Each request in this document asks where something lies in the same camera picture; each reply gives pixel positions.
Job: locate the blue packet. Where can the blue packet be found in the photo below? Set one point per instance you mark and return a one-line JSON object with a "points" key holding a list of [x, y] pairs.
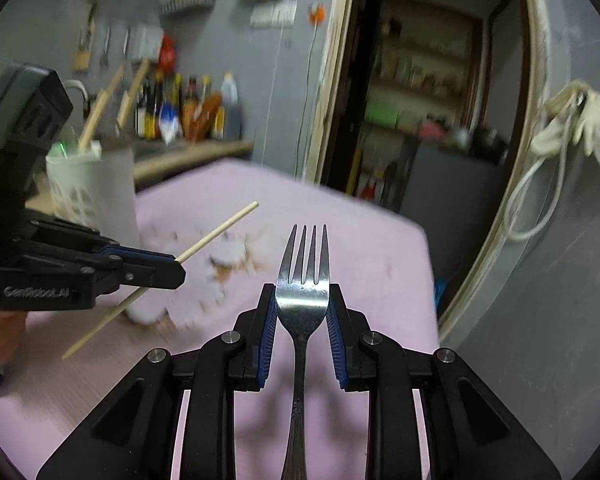
{"points": [[440, 294]]}

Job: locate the person's left hand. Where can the person's left hand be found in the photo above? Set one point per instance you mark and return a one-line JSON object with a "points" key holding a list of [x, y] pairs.
{"points": [[2, 335]]}

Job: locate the red hanging bag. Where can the red hanging bag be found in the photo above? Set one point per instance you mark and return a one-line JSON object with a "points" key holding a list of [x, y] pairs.
{"points": [[167, 52]]}

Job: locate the white wall socket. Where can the white wall socket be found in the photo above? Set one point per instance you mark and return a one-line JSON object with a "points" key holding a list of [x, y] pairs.
{"points": [[274, 14]]}

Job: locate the hanging wooden brush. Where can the hanging wooden brush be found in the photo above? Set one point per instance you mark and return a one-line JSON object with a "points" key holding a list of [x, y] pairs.
{"points": [[83, 45]]}

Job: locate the white utensil holder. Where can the white utensil holder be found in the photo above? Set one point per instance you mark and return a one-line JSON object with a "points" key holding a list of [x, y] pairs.
{"points": [[105, 190]]}

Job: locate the pink printed cloth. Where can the pink printed cloth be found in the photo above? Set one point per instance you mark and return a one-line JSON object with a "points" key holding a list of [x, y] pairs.
{"points": [[360, 260]]}

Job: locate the metal fork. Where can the metal fork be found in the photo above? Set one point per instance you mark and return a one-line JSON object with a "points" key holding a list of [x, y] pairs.
{"points": [[302, 305]]}

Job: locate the wooden shelf unit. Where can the wooden shelf unit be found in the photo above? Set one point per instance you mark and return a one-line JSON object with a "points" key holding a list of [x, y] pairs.
{"points": [[420, 60]]}

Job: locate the white rubber gloves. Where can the white rubber gloves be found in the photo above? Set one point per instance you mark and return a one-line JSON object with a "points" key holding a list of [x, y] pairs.
{"points": [[570, 110]]}

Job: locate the grey cabinet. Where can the grey cabinet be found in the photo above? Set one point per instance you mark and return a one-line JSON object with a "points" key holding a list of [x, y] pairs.
{"points": [[450, 190]]}

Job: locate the red and white bag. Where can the red and white bag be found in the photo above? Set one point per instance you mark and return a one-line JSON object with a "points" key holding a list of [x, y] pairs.
{"points": [[374, 186]]}

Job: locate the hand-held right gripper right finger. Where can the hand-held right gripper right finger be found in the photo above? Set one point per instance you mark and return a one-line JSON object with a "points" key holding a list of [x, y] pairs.
{"points": [[337, 340]]}

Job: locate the yellow stick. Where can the yellow stick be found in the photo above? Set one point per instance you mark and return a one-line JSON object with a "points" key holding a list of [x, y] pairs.
{"points": [[357, 165]]}

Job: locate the chrome faucet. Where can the chrome faucet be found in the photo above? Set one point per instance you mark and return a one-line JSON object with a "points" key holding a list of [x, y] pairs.
{"points": [[77, 91]]}

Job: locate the pale door frame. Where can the pale door frame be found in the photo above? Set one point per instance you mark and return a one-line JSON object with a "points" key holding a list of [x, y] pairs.
{"points": [[337, 60]]}

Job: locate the orange wall hook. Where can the orange wall hook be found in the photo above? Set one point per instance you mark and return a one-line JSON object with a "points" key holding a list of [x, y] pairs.
{"points": [[316, 14]]}

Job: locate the black pot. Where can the black pot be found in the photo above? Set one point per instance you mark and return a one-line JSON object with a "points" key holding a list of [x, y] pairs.
{"points": [[487, 142]]}

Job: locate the hanging metal utensil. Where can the hanging metal utensil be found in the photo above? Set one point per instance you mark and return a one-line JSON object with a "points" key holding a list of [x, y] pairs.
{"points": [[105, 46]]}

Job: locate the hanging white box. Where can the hanging white box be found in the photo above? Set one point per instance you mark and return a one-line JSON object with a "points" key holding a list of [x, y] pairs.
{"points": [[146, 42]]}

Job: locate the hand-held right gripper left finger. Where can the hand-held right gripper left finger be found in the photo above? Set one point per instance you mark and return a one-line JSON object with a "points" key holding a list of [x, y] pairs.
{"points": [[267, 340]]}

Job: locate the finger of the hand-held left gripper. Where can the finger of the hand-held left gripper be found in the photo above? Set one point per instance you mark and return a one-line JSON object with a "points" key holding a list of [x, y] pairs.
{"points": [[155, 275], [80, 241]]}

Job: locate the wooden countertop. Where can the wooden countertop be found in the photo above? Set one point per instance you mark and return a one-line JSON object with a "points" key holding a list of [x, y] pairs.
{"points": [[200, 152]]}

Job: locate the row of condiment bottles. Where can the row of condiment bottles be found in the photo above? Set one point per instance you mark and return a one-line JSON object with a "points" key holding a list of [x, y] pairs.
{"points": [[200, 110]]}

